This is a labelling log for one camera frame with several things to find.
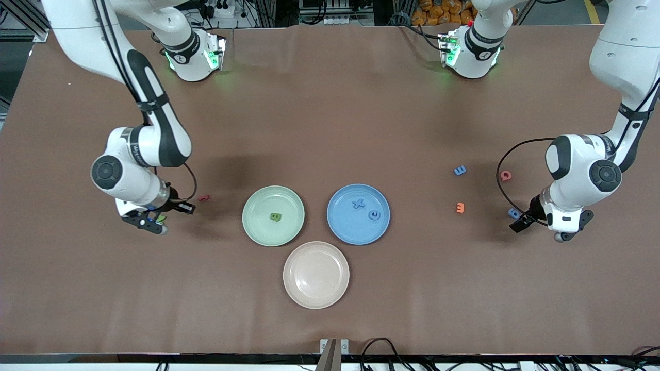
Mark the light green plate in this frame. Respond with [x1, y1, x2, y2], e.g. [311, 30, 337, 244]
[242, 185, 305, 247]

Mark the beige pink plate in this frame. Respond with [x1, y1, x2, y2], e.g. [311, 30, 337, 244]
[283, 241, 350, 310]

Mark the brown table cover sheet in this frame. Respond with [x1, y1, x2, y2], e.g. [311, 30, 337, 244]
[0, 25, 660, 356]

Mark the blue plate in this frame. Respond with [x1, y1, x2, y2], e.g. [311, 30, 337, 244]
[326, 183, 391, 246]

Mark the power strip with plugs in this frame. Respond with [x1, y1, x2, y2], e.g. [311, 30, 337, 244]
[199, 0, 237, 19]

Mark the pile of orange objects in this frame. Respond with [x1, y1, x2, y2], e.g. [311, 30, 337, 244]
[412, 0, 476, 26]

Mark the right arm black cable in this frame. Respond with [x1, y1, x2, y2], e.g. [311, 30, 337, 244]
[93, 0, 198, 204]

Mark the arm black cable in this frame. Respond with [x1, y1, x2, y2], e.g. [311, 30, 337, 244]
[497, 77, 660, 227]
[93, 0, 198, 204]

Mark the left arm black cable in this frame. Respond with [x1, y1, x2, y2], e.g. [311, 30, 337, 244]
[497, 77, 660, 227]

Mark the black cable bundle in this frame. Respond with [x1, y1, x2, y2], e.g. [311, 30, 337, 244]
[552, 346, 660, 371]

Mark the black cable loop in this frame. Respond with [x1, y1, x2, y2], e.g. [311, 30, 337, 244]
[360, 338, 410, 371]

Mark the metal mounting bracket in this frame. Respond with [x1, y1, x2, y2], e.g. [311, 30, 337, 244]
[320, 338, 350, 371]

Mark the aluminium frame profile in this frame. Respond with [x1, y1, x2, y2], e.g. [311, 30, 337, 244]
[0, 0, 51, 43]

